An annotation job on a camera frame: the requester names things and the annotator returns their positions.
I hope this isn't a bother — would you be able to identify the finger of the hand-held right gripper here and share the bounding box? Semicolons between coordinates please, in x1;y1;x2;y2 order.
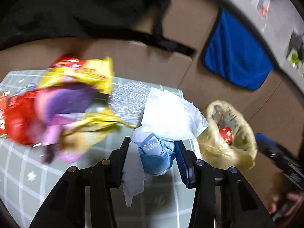
255;133;300;174

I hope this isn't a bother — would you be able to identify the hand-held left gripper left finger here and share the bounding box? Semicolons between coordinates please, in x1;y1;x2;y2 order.
30;136;131;228

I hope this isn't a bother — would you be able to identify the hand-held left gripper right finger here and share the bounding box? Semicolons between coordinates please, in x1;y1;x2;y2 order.
174;141;277;228

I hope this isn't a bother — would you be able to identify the yellow plastic bag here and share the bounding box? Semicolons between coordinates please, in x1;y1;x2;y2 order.
197;99;259;171

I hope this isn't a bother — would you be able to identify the white tissue paper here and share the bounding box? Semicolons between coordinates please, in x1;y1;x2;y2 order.
121;87;209;207

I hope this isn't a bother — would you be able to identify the person's right hand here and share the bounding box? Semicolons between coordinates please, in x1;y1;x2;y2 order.
269;191;304;215

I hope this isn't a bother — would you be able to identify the crumpled gold wrapper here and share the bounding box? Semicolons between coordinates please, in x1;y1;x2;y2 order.
63;109;139;154

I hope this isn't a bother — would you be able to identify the silver foil wrapper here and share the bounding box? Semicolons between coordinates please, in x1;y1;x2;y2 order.
108;81;153;127

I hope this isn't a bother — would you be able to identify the purple snack packet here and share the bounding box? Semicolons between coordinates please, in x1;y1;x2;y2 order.
34;85;96;164

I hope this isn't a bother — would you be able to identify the green checked mat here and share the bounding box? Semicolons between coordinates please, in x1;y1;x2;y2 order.
0;70;205;228

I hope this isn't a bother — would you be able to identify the yellow snack packet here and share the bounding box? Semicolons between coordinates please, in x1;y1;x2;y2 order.
38;56;115;95

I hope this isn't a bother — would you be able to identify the blue towel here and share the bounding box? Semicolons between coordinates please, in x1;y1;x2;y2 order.
201;8;274;91

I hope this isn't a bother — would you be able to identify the crumpled red snack packet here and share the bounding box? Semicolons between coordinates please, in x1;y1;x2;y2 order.
0;90;47;146

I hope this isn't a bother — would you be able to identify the red packet with print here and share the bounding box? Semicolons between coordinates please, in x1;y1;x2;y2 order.
49;54;85;70

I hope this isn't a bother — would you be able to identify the white paper label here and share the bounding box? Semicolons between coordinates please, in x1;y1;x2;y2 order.
251;0;272;18

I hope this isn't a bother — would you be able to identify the black cloth bag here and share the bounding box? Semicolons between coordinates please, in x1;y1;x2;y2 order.
0;0;196;57

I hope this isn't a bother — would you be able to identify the white curved furniture rail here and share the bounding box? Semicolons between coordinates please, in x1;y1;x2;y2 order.
209;0;304;78

